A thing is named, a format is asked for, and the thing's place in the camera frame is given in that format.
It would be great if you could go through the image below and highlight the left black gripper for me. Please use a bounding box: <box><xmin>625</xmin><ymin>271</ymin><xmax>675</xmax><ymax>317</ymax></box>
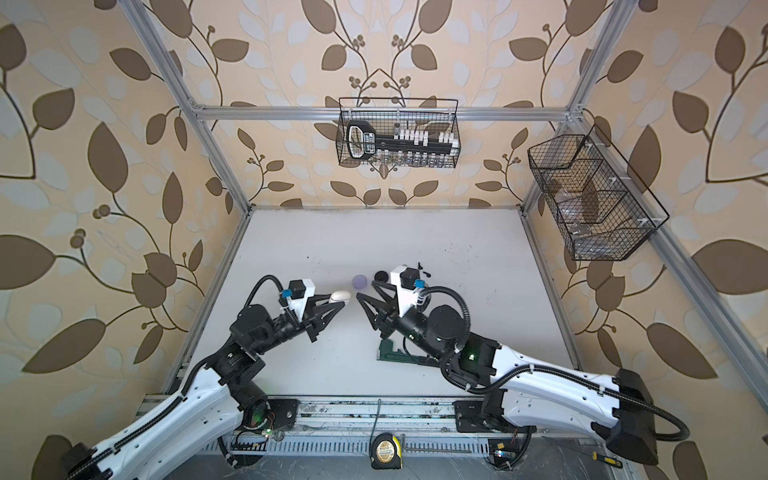
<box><xmin>251</xmin><ymin>292</ymin><xmax>342</xmax><ymax>359</ymax></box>

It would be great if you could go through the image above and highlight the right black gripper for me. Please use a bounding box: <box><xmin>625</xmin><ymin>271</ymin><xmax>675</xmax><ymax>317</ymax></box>
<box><xmin>361</xmin><ymin>281</ymin><xmax>446</xmax><ymax>365</ymax></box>

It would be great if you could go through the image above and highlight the purple round charging case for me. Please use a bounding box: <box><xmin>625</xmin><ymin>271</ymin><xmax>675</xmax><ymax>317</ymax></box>
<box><xmin>352</xmin><ymin>275</ymin><xmax>369</xmax><ymax>290</ymax></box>

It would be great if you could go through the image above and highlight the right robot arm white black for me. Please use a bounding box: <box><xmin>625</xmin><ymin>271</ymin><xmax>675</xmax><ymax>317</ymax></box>
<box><xmin>356</xmin><ymin>280</ymin><xmax>690</xmax><ymax>466</ymax></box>

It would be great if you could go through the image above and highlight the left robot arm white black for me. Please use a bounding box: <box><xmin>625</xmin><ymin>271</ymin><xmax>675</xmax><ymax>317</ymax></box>
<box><xmin>60</xmin><ymin>275</ymin><xmax>351</xmax><ymax>479</ymax></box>

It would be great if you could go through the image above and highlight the black round charging case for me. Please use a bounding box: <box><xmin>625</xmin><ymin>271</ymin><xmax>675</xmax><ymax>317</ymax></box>
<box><xmin>374</xmin><ymin>270</ymin><xmax>390</xmax><ymax>283</ymax></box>

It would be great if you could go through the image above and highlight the green black pipe wrench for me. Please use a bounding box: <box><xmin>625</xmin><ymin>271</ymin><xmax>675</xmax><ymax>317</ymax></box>
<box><xmin>377</xmin><ymin>339</ymin><xmax>439</xmax><ymax>368</ymax></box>

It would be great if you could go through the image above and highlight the yellow black tape measure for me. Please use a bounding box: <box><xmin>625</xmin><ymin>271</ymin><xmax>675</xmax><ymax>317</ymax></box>
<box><xmin>369</xmin><ymin>433</ymin><xmax>403</xmax><ymax>470</ymax></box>

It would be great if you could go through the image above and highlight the black socket set holder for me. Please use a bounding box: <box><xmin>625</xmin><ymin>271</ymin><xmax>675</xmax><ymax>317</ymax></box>
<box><xmin>337</xmin><ymin>120</ymin><xmax>461</xmax><ymax>160</ymax></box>

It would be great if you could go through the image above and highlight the yellow black screwdriver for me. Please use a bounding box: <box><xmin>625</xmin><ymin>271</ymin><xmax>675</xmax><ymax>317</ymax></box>
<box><xmin>592</xmin><ymin>451</ymin><xmax>624</xmax><ymax>469</ymax></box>

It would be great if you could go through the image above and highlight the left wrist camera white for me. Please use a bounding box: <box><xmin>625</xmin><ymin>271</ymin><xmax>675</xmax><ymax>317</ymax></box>
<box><xmin>279</xmin><ymin>279</ymin><xmax>315</xmax><ymax>323</ymax></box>

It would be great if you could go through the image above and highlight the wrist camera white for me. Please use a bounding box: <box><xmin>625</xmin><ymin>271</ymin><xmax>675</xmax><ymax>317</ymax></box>
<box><xmin>279</xmin><ymin>279</ymin><xmax>315</xmax><ymax>323</ymax></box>
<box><xmin>390</xmin><ymin>265</ymin><xmax>425</xmax><ymax>317</ymax></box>

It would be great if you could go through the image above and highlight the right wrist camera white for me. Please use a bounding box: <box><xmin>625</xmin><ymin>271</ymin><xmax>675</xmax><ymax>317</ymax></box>
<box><xmin>390</xmin><ymin>265</ymin><xmax>425</xmax><ymax>317</ymax></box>

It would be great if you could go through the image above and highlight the back wire basket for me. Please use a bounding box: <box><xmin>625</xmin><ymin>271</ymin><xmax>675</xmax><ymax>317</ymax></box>
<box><xmin>335</xmin><ymin>95</ymin><xmax>461</xmax><ymax>169</ymax></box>

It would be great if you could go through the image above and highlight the wire basket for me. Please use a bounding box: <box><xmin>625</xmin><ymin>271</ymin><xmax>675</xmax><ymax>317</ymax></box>
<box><xmin>527</xmin><ymin>125</ymin><xmax>670</xmax><ymax>261</ymax></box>
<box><xmin>335</xmin><ymin>95</ymin><xmax>461</xmax><ymax>169</ymax></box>

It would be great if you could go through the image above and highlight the right wire basket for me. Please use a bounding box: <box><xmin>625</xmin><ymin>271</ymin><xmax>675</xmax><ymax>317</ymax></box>
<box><xmin>527</xmin><ymin>125</ymin><xmax>670</xmax><ymax>261</ymax></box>

